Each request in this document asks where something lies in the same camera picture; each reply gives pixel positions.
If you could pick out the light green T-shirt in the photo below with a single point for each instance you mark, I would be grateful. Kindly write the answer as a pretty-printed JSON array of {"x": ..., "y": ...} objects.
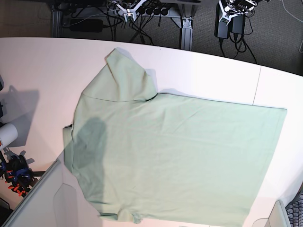
[{"x": 140, "y": 154}]

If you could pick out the black power strip with plugs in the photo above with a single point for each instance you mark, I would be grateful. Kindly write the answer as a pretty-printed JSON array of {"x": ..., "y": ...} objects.
[{"x": 153, "y": 10}]

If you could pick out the aluminium table leg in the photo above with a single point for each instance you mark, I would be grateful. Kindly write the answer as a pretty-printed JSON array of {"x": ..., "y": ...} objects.
[{"x": 187, "y": 13}]

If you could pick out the black power adapter left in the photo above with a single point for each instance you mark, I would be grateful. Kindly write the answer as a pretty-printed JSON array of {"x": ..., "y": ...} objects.
[{"x": 221, "y": 29}]

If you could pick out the black power adapter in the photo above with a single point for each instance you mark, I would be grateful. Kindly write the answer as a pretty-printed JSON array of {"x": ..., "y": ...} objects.
[
  {"x": 238, "y": 24},
  {"x": 221, "y": 29}
]

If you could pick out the black power adapter right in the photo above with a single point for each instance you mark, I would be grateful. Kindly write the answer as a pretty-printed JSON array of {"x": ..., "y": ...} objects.
[{"x": 238, "y": 24}]

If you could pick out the white partition panel left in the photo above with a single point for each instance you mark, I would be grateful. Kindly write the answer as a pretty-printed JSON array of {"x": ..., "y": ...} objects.
[{"x": 55, "y": 201}]

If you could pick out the white partition panel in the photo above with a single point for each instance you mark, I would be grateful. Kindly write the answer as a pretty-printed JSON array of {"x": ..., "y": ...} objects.
[
  {"x": 55, "y": 201},
  {"x": 277, "y": 218}
]

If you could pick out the white paper roll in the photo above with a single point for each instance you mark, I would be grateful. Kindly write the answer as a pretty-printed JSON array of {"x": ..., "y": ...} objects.
[{"x": 8, "y": 134}]

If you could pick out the black clamps with orange tips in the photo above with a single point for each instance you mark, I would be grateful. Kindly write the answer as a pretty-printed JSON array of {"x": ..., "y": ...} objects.
[{"x": 17, "y": 174}]

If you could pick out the white partition panel right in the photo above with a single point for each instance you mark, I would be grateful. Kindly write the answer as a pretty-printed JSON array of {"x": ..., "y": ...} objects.
[{"x": 277, "y": 218}]

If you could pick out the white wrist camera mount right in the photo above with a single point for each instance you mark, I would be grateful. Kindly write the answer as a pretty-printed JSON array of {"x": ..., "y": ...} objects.
[{"x": 128, "y": 12}]

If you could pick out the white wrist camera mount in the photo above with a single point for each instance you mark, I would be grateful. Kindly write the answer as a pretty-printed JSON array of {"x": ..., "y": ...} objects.
[
  {"x": 128, "y": 12},
  {"x": 228, "y": 9}
]

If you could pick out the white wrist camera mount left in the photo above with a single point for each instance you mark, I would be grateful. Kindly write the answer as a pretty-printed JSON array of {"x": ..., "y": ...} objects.
[{"x": 228, "y": 9}]

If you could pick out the aluminium frame post left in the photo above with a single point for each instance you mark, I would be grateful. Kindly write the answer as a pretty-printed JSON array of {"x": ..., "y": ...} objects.
[{"x": 56, "y": 16}]

